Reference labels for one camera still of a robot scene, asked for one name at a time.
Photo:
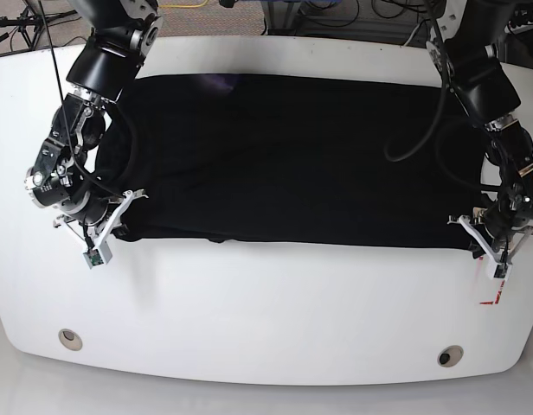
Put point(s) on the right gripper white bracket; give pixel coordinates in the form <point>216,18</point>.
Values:
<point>92,219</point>

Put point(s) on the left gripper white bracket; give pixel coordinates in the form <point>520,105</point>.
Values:
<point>499,236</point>

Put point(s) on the black graphic T-shirt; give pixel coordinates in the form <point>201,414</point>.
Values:
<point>266,158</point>

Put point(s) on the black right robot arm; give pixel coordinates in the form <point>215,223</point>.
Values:
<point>122,35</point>

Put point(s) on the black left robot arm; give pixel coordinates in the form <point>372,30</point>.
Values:
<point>463,47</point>

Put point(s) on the red tape rectangle marking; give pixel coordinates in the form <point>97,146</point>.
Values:
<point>486,290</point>

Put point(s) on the right table grommet hole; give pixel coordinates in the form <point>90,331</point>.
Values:
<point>450,356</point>

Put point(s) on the table grommet hole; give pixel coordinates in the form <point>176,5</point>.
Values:
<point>450,356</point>
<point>70,340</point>

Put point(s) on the left table grommet hole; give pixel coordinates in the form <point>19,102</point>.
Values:
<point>70,340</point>

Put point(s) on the white power strip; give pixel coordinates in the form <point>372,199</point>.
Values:
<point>521,20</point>

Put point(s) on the black tripod stand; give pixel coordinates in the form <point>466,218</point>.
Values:
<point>30,25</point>

